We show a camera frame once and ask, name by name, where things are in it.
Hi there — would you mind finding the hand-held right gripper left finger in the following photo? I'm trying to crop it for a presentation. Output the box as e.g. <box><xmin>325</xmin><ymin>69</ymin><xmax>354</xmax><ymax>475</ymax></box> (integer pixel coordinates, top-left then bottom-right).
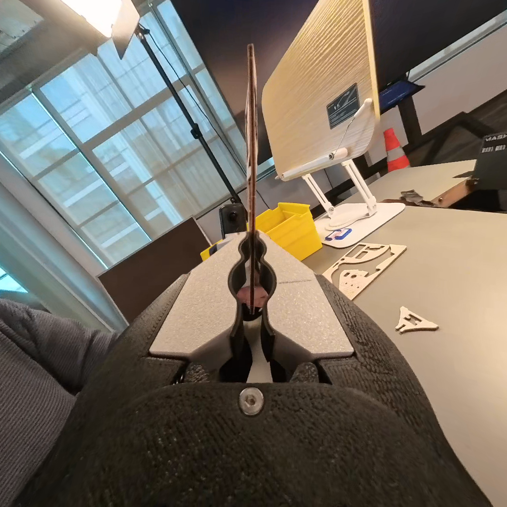
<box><xmin>149</xmin><ymin>232</ymin><xmax>249</xmax><ymax>373</ymax></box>

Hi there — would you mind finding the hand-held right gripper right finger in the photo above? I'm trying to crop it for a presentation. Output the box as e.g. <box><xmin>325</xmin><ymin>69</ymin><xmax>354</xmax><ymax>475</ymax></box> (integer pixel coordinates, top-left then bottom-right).
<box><xmin>257</xmin><ymin>232</ymin><xmax>355</xmax><ymax>374</ymax></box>

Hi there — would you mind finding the thin plywood parts sheet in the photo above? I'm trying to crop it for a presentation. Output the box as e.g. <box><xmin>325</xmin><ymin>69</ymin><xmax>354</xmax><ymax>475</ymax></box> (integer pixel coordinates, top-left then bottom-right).
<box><xmin>245</xmin><ymin>44</ymin><xmax>261</xmax><ymax>316</ymax></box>

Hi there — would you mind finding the person's left forearm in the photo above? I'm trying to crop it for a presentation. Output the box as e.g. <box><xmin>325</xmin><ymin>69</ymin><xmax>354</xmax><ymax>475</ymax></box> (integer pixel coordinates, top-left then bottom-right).
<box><xmin>0</xmin><ymin>298</ymin><xmax>121</xmax><ymax>507</ymax></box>

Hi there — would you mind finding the numbered plywood parts sheet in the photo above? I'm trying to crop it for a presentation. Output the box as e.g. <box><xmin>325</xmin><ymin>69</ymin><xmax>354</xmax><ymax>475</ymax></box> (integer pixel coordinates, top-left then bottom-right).
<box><xmin>322</xmin><ymin>242</ymin><xmax>408</xmax><ymax>300</ymax></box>

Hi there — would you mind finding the person's left hand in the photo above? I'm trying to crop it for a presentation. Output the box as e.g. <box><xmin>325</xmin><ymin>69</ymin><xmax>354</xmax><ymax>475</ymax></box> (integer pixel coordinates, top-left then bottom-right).
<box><xmin>237</xmin><ymin>285</ymin><xmax>267</xmax><ymax>309</ymax></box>

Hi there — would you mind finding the yellow plastic bin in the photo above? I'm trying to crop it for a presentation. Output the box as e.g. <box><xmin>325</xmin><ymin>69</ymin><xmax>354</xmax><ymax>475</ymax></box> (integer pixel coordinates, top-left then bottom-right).
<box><xmin>200</xmin><ymin>202</ymin><xmax>324</xmax><ymax>263</ymax></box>

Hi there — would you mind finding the brown divider panel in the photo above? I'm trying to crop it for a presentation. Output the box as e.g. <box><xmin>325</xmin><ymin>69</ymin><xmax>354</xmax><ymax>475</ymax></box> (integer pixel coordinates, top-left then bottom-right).
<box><xmin>97</xmin><ymin>215</ymin><xmax>213</xmax><ymax>325</ymax></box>

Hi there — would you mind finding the triangular wooden piece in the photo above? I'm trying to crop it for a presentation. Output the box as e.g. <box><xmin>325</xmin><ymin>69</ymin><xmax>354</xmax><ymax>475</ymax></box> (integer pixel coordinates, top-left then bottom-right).
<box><xmin>395</xmin><ymin>306</ymin><xmax>439</xmax><ymax>334</ymax></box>

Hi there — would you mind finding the wooden book stand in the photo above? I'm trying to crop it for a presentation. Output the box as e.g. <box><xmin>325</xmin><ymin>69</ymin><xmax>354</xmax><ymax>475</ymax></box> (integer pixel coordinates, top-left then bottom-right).
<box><xmin>261</xmin><ymin>0</ymin><xmax>406</xmax><ymax>250</ymax></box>

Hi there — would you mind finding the orange traffic cone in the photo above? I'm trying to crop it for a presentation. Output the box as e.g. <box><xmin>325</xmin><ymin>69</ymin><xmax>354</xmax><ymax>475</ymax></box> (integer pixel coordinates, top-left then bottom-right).
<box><xmin>383</xmin><ymin>127</ymin><xmax>411</xmax><ymax>172</ymax></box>

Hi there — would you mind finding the small blue-lit monitor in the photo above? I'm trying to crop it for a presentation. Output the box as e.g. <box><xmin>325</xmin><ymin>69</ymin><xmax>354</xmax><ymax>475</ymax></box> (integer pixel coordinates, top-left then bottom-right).
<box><xmin>378</xmin><ymin>79</ymin><xmax>426</xmax><ymax>112</ymax></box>

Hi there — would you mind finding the black equipment box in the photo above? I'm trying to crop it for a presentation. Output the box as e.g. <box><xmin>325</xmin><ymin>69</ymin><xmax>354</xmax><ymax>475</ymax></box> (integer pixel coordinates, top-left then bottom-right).
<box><xmin>471</xmin><ymin>134</ymin><xmax>507</xmax><ymax>211</ymax></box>

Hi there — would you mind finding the studio light on stand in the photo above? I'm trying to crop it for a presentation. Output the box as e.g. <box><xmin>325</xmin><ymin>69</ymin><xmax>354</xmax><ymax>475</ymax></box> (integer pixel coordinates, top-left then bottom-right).
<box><xmin>59</xmin><ymin>0</ymin><xmax>243</xmax><ymax>205</ymax></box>

